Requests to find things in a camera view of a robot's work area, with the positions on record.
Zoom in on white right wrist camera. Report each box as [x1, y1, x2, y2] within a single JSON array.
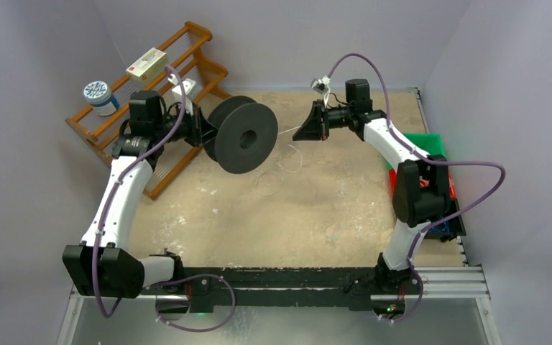
[[310, 75, 331, 107]]

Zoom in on green plastic bin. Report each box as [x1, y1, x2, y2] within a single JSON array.
[[379, 134, 446, 171]]

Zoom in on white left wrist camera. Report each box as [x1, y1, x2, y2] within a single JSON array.
[[170, 78, 200, 115]]

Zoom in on black plastic bin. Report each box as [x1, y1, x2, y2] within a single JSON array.
[[425, 216, 466, 242]]

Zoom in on blue white round jar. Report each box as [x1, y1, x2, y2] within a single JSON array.
[[83, 80, 119, 117]]

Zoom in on orange wooden rack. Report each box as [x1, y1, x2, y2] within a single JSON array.
[[65, 21, 231, 201]]

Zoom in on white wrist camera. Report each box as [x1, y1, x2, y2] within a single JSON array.
[[170, 78, 200, 115], [310, 75, 331, 107]]

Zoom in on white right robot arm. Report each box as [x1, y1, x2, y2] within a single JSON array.
[[293, 77, 451, 293]]

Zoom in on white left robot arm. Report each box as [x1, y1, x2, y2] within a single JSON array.
[[63, 87, 216, 300]]

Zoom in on green white cardboard box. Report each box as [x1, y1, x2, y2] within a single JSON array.
[[125, 47, 168, 85]]

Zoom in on white thin cable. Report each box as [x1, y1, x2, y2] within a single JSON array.
[[256, 126, 305, 197]]

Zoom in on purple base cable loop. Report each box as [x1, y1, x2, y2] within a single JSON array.
[[154, 275, 236, 334]]

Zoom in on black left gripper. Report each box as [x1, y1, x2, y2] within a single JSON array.
[[154, 101, 221, 147]]

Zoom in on black perforated cable spool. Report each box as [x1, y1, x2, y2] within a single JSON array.
[[204, 96, 278, 174]]

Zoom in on red plastic bin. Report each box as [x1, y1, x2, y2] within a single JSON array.
[[388, 166, 457, 198]]

